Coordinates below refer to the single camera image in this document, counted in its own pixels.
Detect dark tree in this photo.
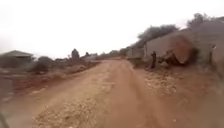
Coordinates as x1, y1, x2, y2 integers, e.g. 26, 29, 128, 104
70, 48, 81, 62

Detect dark bush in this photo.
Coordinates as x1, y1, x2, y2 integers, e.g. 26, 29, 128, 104
30, 55, 56, 75

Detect person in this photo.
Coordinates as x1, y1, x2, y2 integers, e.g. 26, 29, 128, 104
150, 50, 158, 70

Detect building with pitched roof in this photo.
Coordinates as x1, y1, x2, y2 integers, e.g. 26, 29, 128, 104
0, 49, 35, 69

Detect reddish mound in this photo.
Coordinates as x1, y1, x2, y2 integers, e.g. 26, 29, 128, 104
158, 35, 198, 67

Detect trees behind wall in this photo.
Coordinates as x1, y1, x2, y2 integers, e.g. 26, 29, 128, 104
132, 12, 216, 46

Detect dry bare ground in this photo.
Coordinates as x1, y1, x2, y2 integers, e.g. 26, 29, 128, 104
0, 59, 102, 103

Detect grey concrete wall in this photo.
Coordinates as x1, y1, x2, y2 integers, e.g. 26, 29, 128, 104
125, 19, 224, 69

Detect red-brown dirt road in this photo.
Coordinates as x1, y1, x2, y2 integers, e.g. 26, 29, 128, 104
0, 58, 188, 128

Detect gravelly dirt verge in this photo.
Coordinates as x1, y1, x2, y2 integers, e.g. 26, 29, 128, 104
133, 59, 224, 128

